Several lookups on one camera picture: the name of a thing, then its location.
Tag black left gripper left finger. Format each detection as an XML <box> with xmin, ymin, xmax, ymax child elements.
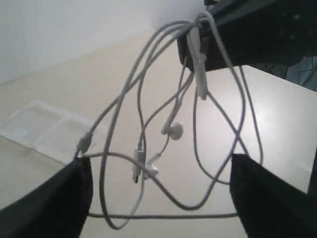
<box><xmin>0</xmin><ymin>157</ymin><xmax>93</xmax><ymax>238</ymax></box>

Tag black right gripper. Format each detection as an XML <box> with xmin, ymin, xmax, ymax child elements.
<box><xmin>177</xmin><ymin>0</ymin><xmax>317</xmax><ymax>74</ymax></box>

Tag clear plastic storage case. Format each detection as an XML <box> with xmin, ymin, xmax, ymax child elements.
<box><xmin>0</xmin><ymin>101</ymin><xmax>94</xmax><ymax>164</ymax></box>

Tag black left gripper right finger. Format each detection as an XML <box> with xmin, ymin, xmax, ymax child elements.
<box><xmin>229</xmin><ymin>154</ymin><xmax>317</xmax><ymax>238</ymax></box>

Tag white wired earphones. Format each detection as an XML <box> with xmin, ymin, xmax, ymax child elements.
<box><xmin>74</xmin><ymin>11</ymin><xmax>264</xmax><ymax>230</ymax></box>

